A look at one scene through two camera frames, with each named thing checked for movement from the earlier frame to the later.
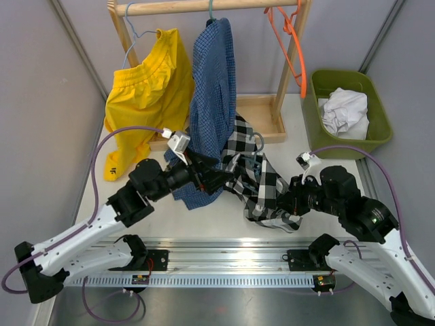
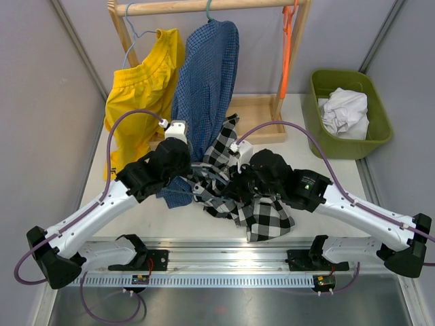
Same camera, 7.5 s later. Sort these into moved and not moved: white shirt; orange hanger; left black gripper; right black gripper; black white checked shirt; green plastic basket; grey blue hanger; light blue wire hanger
Moved: left black gripper; black white checked shirt; orange hanger; right black gripper; grey blue hanger
Not moved: green plastic basket; light blue wire hanger; white shirt
